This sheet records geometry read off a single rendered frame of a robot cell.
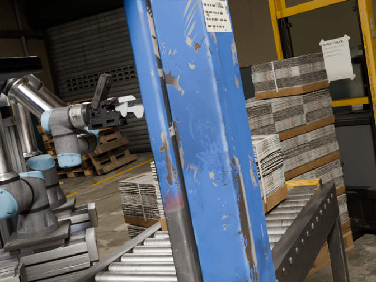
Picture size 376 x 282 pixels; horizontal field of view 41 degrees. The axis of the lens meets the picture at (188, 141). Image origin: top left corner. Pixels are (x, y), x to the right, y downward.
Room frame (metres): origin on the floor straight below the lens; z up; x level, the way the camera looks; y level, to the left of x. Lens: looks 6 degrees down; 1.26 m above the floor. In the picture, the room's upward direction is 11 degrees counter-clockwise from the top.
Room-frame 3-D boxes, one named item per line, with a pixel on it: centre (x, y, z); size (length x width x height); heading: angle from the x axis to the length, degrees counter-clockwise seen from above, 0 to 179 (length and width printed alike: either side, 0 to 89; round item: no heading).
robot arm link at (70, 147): (1.66, 0.38, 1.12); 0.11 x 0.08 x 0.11; 163
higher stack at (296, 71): (3.27, -0.71, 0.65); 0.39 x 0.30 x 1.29; 41
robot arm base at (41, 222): (1.84, 0.60, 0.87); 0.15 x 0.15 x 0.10
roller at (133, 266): (1.29, 0.08, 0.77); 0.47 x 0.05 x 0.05; 63
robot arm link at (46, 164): (2.34, 0.69, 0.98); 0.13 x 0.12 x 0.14; 35
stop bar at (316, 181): (1.94, -0.26, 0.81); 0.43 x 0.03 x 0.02; 63
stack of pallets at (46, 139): (9.34, 1.90, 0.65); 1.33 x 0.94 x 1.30; 157
